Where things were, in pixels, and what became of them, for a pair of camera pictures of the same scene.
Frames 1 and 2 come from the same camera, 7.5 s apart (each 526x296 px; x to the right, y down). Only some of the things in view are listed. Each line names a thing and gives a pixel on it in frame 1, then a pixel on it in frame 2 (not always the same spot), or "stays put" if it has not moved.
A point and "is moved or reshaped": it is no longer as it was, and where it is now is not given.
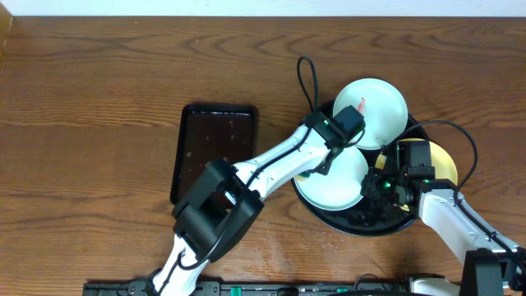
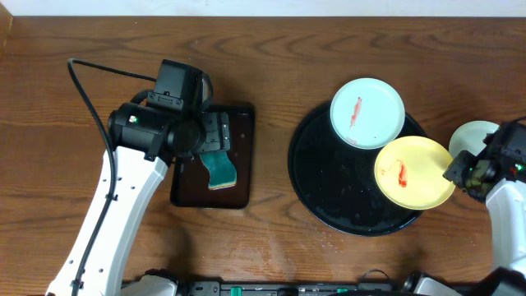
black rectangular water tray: (208, 133) stays put
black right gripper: (370, 188) → (456, 170)
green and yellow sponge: (302, 176) is moved or reshaped
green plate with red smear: (383, 107) stays put
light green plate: (341, 187) → (469, 136)
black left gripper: (327, 160) → (218, 131)
